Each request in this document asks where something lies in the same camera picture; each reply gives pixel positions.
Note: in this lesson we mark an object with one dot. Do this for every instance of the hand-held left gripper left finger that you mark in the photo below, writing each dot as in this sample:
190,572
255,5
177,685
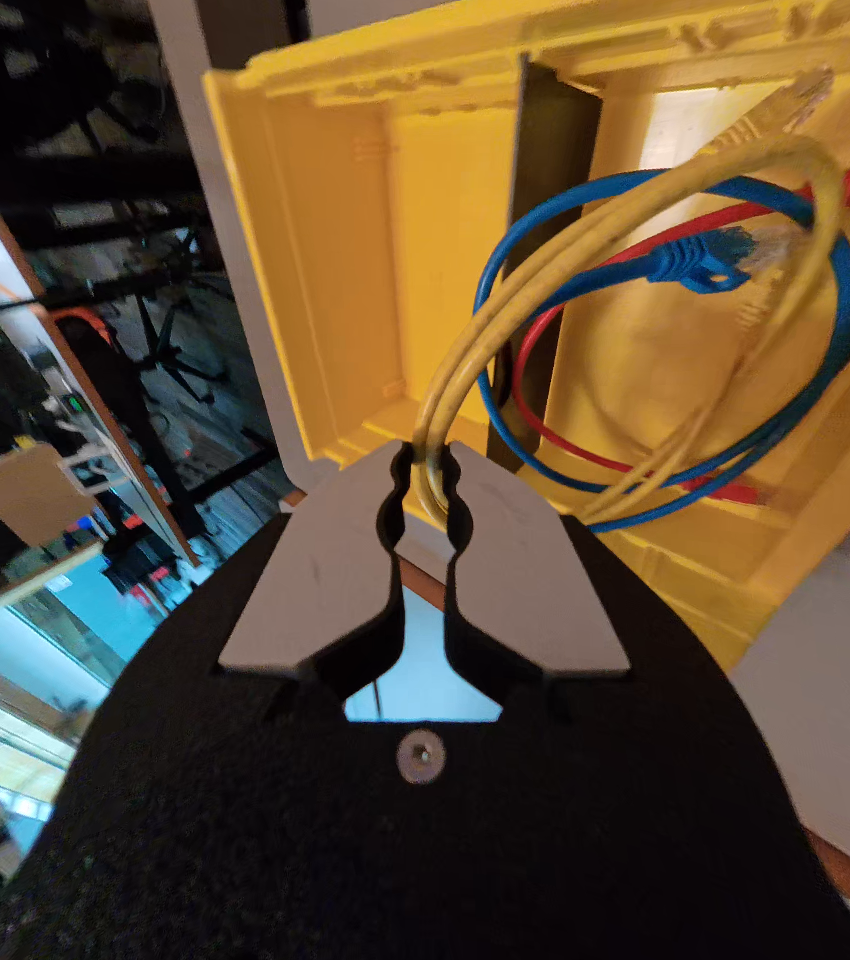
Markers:
320,585

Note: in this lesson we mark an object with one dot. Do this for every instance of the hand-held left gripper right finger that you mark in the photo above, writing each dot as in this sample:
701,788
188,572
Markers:
530,585

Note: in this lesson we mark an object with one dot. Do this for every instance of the yellow bin with black divider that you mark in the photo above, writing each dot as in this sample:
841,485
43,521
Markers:
432,262

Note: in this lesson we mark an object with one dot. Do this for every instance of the grey desk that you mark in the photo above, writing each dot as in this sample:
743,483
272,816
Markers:
822,712

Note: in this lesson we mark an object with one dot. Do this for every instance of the black bin divider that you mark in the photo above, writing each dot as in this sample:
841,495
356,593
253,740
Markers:
552,150

